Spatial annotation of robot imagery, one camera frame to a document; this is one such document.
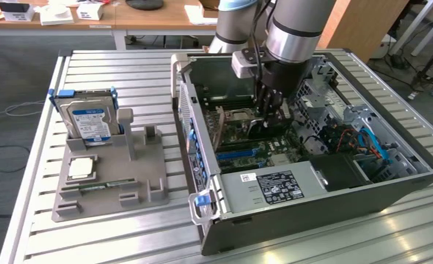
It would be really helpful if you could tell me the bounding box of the wooden cabinet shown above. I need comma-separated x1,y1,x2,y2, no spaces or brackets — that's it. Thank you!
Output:
316,0,411,63

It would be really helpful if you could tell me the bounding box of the black round object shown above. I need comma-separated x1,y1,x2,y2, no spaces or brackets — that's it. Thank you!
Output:
126,0,165,11

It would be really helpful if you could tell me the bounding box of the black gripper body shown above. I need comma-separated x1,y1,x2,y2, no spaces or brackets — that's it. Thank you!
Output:
255,59,308,97

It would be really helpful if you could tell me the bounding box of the CPU socket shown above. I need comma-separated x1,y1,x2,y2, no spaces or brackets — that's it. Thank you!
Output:
228,108,258,123

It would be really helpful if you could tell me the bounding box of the open black PC case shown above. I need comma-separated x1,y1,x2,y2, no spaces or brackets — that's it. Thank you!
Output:
170,48,433,256

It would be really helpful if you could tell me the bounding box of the black floor cable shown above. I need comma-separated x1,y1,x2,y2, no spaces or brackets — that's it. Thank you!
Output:
0,145,31,173

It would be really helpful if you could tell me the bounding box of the silver CPU chip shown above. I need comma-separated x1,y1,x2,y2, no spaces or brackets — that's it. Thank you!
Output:
69,157,95,178

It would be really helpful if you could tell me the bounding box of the white floor unit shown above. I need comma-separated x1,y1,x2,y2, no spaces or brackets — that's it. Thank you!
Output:
370,34,399,60

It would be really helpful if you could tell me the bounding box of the white table frame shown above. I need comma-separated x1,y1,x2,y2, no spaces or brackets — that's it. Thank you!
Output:
387,0,433,57

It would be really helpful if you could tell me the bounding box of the green motherboard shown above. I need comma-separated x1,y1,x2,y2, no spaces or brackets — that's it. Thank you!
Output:
201,93,308,174

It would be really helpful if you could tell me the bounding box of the grey power supply unit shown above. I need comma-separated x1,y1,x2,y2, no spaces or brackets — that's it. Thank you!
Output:
215,161,330,216

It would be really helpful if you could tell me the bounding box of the blue case latch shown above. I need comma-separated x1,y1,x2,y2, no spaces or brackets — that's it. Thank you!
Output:
194,191,210,207

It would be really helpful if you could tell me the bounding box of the white box with black tablet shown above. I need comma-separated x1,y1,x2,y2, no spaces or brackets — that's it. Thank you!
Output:
0,2,35,22

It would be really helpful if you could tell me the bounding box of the white square box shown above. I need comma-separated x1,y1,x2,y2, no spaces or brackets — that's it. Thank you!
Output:
39,3,75,26

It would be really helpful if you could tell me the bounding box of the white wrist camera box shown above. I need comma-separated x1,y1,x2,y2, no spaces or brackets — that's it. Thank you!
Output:
231,49,266,79

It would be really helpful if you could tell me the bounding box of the metal drive cage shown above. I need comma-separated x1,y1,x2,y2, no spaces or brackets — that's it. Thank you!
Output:
292,78,355,144

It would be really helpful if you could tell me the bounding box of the metal disk bay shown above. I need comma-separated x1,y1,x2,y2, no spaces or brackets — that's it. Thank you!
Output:
343,105,429,183

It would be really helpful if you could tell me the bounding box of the white printed carton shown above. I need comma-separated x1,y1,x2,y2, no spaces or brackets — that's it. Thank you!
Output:
77,3,106,21

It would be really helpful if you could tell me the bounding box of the orange wire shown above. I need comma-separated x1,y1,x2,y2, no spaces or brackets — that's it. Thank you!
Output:
339,128,382,160

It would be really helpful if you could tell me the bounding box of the graphics card with metal bracket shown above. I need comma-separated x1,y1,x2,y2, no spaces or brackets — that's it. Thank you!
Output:
214,105,283,152

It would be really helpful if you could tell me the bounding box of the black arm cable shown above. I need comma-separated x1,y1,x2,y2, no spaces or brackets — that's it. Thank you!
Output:
248,0,278,81

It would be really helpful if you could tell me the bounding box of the green RAM stick on rack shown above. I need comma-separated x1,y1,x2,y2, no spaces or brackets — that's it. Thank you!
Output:
77,180,135,191

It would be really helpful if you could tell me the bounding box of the blue wire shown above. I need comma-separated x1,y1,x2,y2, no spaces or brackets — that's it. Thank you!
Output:
359,127,394,166

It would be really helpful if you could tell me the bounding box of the white floor cable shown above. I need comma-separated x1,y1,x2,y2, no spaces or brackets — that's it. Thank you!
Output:
0,100,47,117

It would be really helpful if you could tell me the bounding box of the hard disk with blue caddy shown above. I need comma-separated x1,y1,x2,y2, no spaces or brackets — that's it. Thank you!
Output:
47,87,126,146

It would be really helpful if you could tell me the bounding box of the wooden desk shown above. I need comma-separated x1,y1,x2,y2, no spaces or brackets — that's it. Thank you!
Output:
0,0,319,51

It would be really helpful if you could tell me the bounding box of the black wheeled stand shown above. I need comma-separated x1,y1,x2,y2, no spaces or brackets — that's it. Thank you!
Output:
407,35,433,97

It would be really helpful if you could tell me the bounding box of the blue expansion slot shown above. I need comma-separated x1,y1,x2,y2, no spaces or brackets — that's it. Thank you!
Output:
215,148,259,162

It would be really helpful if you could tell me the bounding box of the grey parts rack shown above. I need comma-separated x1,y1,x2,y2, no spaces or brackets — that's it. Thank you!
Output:
51,108,173,223

